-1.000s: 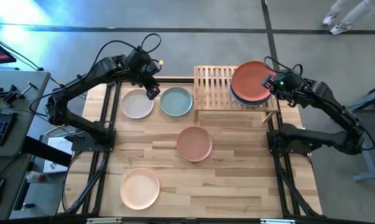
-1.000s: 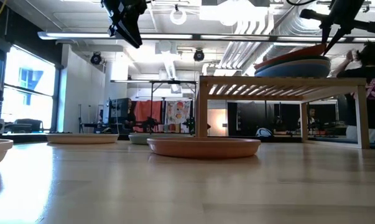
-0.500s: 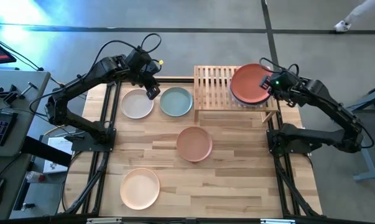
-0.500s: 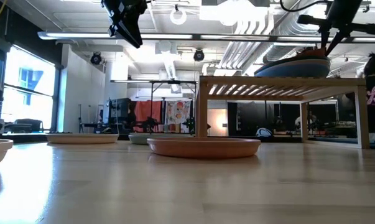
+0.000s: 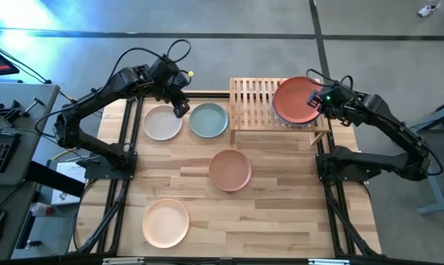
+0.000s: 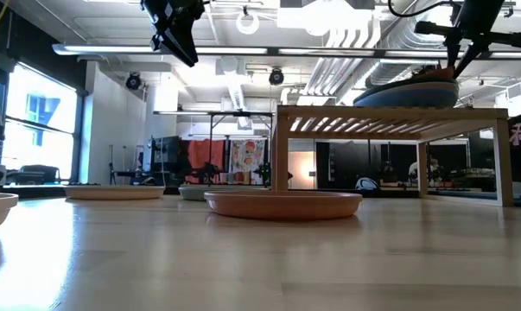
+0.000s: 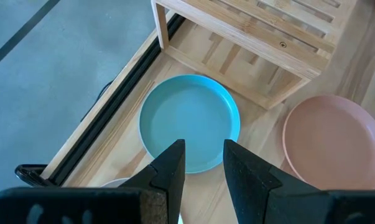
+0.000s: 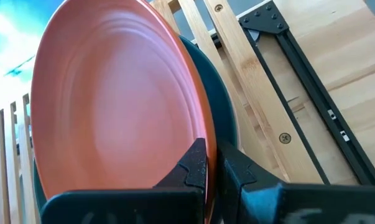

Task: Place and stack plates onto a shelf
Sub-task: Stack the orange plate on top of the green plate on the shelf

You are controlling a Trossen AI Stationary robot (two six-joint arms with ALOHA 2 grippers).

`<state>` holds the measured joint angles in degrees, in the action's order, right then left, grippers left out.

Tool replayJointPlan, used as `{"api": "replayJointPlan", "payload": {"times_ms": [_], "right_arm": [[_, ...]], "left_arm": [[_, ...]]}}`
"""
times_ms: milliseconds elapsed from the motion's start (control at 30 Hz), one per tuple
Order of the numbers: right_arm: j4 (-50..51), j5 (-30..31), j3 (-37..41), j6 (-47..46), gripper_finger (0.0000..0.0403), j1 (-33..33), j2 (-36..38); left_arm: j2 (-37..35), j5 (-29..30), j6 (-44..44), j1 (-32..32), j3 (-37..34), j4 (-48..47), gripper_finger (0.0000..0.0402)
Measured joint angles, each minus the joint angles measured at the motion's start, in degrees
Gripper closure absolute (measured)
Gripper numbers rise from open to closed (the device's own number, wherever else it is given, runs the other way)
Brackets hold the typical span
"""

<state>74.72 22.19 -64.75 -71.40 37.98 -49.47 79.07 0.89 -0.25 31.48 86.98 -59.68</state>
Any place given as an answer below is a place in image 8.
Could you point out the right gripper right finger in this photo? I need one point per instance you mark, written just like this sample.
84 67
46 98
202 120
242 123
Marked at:
237 202

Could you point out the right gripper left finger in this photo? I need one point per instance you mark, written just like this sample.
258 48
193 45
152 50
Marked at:
174 205

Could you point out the dark green plate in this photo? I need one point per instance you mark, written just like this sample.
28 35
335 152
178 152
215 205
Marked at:
219 93

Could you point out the stack of plates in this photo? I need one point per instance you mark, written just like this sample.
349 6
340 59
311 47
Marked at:
112 93

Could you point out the wooden slatted shelf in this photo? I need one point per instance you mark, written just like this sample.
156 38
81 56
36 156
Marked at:
258 93

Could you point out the black aluminium table frame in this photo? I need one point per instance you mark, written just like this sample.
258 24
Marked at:
265 18

